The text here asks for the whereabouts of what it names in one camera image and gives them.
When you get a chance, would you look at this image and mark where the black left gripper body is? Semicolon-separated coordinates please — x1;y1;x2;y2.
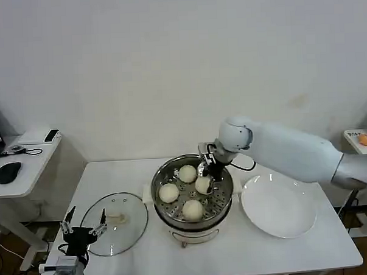
62;226;97;257

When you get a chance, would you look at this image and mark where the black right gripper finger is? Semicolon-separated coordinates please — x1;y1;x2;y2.
197;161;211;178
205;178;220;195

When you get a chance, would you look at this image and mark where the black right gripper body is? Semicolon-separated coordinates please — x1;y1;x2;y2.
205;161;228;183

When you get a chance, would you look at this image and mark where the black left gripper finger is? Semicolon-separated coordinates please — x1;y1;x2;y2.
59;206;79;235
87;208;108;237

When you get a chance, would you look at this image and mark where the white steamed bun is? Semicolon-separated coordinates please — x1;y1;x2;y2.
181;199;205;222
177;164;198;184
158;182;180;204
194;175;214;195

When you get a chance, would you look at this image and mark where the round glass lid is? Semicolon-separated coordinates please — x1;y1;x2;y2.
78;191;151;259

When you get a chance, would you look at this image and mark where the steel steamer basket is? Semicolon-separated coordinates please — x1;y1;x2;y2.
149;152;237;232

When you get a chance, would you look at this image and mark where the white electric pot base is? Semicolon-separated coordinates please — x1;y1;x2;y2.
141;178;246;250

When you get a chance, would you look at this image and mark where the white side desk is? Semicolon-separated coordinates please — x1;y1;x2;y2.
0;127;69;273

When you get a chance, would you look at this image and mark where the white round plate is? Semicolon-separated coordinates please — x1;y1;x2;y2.
239;172;318;242

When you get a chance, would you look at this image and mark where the black computer mouse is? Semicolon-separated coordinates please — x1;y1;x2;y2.
0;161;23;185

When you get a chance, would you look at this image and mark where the small grey desk device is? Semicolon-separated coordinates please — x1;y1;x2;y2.
6;144;27;155

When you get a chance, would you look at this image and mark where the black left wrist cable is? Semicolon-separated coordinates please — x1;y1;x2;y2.
57;241;90;267

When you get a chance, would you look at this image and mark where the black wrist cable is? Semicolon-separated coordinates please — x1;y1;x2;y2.
229;156;256;173
57;241;90;267

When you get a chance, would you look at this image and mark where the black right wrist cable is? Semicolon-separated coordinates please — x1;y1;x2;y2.
229;156;256;173

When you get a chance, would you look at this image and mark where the white floor cable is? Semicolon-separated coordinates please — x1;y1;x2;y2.
0;238;26;262

